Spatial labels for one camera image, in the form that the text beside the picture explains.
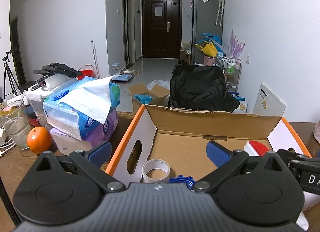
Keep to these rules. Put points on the orange fruit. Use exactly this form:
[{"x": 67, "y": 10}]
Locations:
[{"x": 39, "y": 139}]

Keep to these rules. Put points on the white mop pole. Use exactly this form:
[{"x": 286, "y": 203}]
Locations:
[{"x": 94, "y": 56}]

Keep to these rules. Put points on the red bucket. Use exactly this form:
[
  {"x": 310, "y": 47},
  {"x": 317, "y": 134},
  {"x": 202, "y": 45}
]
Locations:
[{"x": 87, "y": 73}]

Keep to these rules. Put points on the white tape roll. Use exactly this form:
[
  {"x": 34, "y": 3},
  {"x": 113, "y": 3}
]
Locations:
[{"x": 147, "y": 165}]

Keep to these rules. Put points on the white flat board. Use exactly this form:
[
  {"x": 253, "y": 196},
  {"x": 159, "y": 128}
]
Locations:
[{"x": 268, "y": 101}]

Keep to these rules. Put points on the metal trolley rack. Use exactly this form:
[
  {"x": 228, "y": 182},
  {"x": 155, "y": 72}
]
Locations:
[{"x": 231, "y": 69}]

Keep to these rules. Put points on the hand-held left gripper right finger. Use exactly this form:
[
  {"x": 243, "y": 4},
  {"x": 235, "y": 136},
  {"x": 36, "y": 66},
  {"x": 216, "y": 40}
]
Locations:
[{"x": 218, "y": 154}]

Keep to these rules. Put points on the white plastic bag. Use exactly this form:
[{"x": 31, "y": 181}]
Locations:
[{"x": 157, "y": 84}]

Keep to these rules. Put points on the pink stone vase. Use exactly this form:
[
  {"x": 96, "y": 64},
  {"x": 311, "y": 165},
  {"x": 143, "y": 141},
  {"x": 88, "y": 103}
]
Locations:
[{"x": 317, "y": 134}]

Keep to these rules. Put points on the orange cardboard box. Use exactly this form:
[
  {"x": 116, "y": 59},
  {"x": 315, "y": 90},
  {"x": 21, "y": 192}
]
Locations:
[{"x": 185, "y": 146}]

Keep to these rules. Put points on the clear container with white lid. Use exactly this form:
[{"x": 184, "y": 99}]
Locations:
[{"x": 37, "y": 96}]

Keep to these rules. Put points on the pink bucket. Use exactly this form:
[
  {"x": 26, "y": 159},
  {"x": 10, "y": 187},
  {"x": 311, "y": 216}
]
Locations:
[{"x": 209, "y": 60}]

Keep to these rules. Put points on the blue pet feeder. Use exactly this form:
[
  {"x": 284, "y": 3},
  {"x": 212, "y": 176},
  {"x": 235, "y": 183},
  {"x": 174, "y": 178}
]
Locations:
[{"x": 122, "y": 78}]

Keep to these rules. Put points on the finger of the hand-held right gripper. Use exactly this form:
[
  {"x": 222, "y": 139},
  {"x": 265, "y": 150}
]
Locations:
[{"x": 296, "y": 158}]

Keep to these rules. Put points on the folded clear umbrella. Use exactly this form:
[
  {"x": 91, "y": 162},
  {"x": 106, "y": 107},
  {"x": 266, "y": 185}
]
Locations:
[{"x": 220, "y": 6}]

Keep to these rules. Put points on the blue folded frame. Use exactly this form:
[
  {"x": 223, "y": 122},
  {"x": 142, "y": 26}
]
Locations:
[{"x": 212, "y": 38}]

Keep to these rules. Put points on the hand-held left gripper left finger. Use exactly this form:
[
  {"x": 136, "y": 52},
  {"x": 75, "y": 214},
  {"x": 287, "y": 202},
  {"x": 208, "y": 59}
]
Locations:
[{"x": 101, "y": 151}]

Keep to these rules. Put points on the red and white lint brush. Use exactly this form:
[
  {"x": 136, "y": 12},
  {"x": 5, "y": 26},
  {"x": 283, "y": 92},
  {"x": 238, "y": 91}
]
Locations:
[{"x": 257, "y": 146}]

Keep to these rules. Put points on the black folding holder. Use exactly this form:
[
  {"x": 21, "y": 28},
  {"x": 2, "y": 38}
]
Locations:
[{"x": 60, "y": 69}]

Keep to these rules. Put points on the dark brown door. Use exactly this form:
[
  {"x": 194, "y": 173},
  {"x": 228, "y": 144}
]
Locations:
[{"x": 161, "y": 26}]

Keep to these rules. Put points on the black tripod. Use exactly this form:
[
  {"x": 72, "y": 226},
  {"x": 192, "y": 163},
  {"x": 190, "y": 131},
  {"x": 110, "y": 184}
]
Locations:
[{"x": 8, "y": 76}]

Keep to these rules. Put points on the white wall socket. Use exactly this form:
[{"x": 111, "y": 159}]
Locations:
[{"x": 248, "y": 59}]

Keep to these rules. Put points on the grey refrigerator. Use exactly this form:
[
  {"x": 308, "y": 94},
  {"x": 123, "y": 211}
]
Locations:
[{"x": 205, "y": 21}]

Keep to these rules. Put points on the blue tissue pack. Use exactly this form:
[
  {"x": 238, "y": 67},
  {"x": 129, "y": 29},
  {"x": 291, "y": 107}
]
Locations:
[{"x": 75, "y": 109}]

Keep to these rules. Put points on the blue ridged bottle cap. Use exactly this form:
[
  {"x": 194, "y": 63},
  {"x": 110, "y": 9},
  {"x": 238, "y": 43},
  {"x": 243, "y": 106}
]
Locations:
[{"x": 180, "y": 180}]

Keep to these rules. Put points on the clear drinking glass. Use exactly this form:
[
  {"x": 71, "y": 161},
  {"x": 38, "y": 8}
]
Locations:
[{"x": 17, "y": 126}]

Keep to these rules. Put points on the purple tissue pack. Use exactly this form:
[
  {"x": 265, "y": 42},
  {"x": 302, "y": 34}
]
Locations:
[{"x": 100, "y": 131}]

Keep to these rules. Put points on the white printed bag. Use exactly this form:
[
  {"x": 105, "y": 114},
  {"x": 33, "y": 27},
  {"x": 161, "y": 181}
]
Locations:
[{"x": 242, "y": 106}]

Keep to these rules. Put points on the black bag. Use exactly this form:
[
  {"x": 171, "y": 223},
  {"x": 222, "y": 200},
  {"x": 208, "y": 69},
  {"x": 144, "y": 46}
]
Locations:
[{"x": 200, "y": 86}]

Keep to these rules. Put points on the open brown carton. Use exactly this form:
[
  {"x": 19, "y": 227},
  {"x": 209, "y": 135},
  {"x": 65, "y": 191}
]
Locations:
[{"x": 140, "y": 89}]

